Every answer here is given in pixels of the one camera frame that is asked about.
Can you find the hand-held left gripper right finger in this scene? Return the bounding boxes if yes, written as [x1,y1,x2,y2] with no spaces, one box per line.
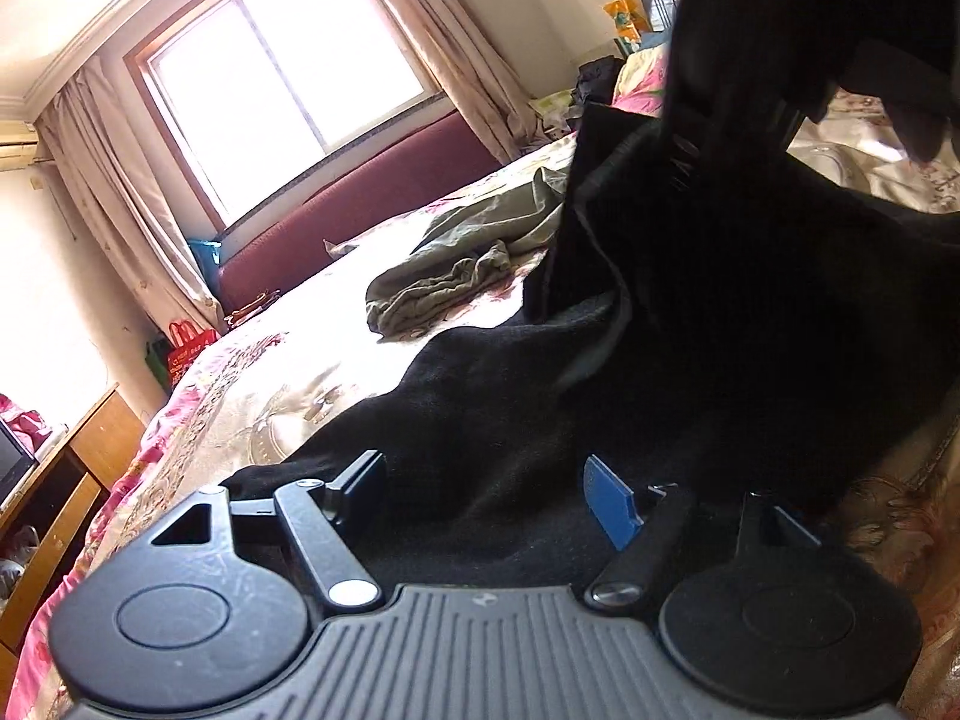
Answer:
[583,454,826,610]

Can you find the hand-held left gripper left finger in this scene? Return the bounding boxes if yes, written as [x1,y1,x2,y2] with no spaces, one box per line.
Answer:
[150,450,389,612]

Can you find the black pants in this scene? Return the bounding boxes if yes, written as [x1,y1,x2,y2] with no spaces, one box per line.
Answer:
[225,99,960,601]

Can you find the floral satin bedspread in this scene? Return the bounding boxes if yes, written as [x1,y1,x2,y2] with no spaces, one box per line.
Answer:
[0,45,960,720]

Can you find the orange packet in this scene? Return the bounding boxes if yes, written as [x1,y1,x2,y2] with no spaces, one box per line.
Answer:
[604,0,651,44]

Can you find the gold metal ornament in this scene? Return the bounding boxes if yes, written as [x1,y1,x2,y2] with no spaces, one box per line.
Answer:
[223,289,284,329]

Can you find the dark clothes pile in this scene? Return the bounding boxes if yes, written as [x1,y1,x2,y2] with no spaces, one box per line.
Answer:
[574,56,625,130]

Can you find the red paper bag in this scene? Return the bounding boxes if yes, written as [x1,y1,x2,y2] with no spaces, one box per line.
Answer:
[166,321,220,389]

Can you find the olive green garment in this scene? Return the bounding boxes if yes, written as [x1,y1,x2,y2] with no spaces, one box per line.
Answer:
[365,163,576,338]

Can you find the wooden cabinet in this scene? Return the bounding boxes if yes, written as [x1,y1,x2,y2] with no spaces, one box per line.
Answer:
[0,382,149,683]

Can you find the blue bag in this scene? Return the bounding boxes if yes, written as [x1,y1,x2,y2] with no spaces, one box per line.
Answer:
[187,238,224,284]

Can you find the maroon upholstered bench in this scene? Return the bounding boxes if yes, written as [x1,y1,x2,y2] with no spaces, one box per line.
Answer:
[214,109,505,317]

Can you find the pink cloth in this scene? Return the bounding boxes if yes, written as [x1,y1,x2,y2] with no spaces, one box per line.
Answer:
[0,392,51,460]

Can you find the television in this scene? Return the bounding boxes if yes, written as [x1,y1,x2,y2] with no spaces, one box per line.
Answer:
[0,416,40,512]

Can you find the window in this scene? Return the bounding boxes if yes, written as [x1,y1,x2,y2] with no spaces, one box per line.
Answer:
[126,0,452,232]

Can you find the air conditioner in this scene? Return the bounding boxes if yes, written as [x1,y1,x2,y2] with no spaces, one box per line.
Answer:
[0,94,41,175]

